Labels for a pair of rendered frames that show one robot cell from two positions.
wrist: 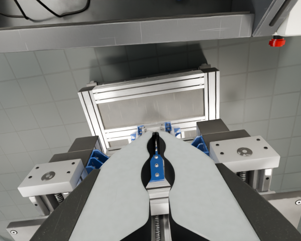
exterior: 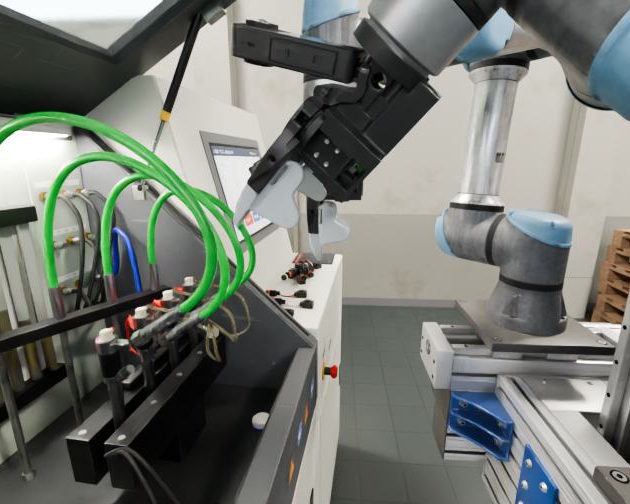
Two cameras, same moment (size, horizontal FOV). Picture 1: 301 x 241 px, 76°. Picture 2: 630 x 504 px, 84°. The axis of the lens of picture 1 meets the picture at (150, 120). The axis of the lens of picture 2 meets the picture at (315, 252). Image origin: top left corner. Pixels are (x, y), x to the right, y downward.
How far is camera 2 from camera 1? 56 cm
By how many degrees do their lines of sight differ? 83
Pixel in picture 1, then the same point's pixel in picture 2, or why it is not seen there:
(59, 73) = not seen: outside the picture
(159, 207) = (578, 433)
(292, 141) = not seen: hidden behind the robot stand
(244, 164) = (436, 337)
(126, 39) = (287, 418)
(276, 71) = (405, 463)
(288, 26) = (311, 327)
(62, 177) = not seen: outside the picture
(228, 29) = (304, 358)
